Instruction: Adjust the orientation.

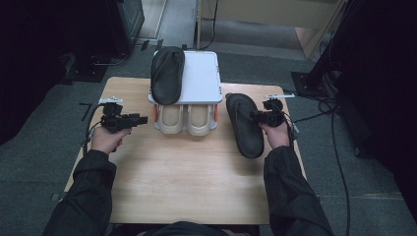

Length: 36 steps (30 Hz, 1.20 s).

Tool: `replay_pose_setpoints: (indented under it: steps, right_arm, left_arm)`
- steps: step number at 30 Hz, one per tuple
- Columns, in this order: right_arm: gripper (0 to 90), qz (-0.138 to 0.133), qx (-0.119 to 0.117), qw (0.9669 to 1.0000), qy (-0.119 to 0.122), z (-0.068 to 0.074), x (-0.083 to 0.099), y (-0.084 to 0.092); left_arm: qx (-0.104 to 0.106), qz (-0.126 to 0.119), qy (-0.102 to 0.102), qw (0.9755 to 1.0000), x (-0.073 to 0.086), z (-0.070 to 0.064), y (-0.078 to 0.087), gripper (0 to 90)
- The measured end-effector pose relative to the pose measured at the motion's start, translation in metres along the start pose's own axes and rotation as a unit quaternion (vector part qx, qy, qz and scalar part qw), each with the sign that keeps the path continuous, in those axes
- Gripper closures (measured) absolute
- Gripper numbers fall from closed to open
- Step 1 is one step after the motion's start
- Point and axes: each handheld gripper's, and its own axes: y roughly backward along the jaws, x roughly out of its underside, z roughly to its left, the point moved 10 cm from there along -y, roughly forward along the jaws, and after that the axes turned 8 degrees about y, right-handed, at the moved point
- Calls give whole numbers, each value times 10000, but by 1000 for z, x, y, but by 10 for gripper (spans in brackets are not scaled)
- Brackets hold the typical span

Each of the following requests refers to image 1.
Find person's right hand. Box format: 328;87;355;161
260;120;297;150

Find black flat base plate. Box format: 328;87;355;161
63;53;115;84

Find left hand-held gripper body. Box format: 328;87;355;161
97;96;133;135

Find black hanging cable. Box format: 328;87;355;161
199;0;219;51

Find person's torso dark clothing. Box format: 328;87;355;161
142;220;230;236

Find person's left hand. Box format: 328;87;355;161
90;125;133;156

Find cream perforated clog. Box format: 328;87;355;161
155;103;185;135
186;103;212;138

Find dark cabinet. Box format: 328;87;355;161
104;0;146;57

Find right hand-held gripper cable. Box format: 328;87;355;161
280;110;300;146

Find black floor cables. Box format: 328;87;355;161
283;88;352;236

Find light wooden cabinet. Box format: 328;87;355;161
196;0;348;60

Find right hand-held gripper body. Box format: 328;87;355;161
260;92;296;129

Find black metal stand with base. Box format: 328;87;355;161
290;0;360;98

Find black flip-flop sandal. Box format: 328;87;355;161
149;45;187;106
224;92;266;160

